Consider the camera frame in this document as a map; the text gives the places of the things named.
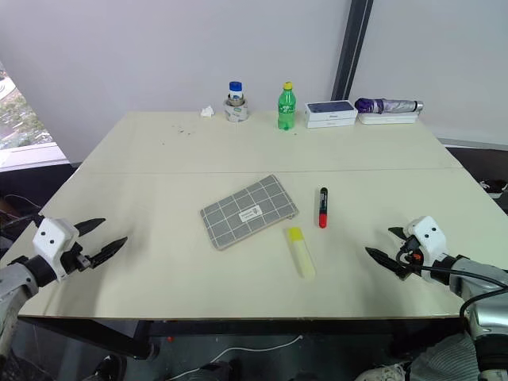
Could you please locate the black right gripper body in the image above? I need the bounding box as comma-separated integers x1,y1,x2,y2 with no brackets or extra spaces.
396,234,424,279

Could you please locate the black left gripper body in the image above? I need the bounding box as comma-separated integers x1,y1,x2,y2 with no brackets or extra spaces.
59,237,93,275

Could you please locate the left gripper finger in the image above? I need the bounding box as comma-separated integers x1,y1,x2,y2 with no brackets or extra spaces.
88,236,129,268
74,217,107,239

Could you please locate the grey grid pencil case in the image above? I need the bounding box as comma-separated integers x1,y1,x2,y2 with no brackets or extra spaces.
199,174,301,252

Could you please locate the black red marker pen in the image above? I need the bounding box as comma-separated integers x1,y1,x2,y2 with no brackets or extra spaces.
317,187,329,229

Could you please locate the yellow capped highlighter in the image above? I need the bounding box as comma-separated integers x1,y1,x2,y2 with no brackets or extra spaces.
283,226,317,279

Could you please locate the black white shoe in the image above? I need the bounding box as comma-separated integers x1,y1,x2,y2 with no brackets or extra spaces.
478,179,508,200

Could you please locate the grey striped cloth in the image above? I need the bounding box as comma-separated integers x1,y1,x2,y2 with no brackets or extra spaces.
409,332,482,381

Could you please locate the flat white box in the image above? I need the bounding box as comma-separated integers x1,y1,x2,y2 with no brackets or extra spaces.
357,112,418,125

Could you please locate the purple folded umbrella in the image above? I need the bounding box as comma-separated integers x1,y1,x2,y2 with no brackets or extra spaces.
354,97,425,115

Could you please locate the window with outdoor view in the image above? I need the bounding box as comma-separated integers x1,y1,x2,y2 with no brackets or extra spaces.
0,59,71,172

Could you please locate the white box dark blue lid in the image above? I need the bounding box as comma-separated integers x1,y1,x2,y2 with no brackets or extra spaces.
304,100,358,129

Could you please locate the green plastic soda bottle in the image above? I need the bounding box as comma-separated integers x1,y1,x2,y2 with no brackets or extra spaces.
276,81,297,132

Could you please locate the clear tape roll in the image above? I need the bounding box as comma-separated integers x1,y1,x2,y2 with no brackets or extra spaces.
222,97,251,123

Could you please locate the white bottle blue cap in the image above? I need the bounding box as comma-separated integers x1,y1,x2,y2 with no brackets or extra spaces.
228,80,244,107

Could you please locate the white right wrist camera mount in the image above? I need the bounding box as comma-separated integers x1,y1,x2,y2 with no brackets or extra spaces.
403,215,449,283

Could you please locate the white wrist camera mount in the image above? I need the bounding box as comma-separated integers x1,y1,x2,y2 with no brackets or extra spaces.
32,217,80,282
403,215,449,283

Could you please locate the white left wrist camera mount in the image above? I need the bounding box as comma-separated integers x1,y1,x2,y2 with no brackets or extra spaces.
32,217,80,282

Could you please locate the black table frame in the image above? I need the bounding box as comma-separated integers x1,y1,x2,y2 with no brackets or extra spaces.
17,315,466,361

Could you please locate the white floor cable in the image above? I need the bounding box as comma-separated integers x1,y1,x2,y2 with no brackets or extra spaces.
165,334,305,381

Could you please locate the black wall pillar strip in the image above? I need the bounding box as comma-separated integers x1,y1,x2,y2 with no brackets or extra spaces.
330,0,375,102

